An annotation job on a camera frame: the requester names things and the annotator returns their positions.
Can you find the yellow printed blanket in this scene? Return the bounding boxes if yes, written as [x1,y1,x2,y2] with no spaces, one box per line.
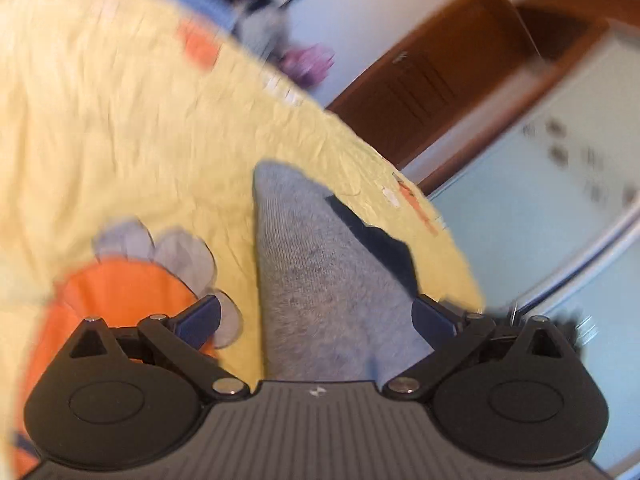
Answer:
[0,0,487,480]

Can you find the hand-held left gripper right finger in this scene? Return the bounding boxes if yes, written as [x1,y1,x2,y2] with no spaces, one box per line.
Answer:
[383,293,577,403]

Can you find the grey sock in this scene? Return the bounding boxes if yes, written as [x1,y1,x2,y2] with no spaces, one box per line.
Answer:
[252,160,437,396]

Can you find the white wardrobe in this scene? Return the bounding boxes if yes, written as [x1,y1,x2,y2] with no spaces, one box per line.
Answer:
[400,25,640,480]

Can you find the pink plastic bag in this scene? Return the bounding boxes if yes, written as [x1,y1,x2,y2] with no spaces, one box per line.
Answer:
[277,43,337,87]

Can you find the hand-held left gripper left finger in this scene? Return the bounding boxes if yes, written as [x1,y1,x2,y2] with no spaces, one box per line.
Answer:
[67,294,252,403]

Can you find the brown wooden door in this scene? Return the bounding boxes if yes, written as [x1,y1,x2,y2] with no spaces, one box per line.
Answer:
[325,0,540,170]

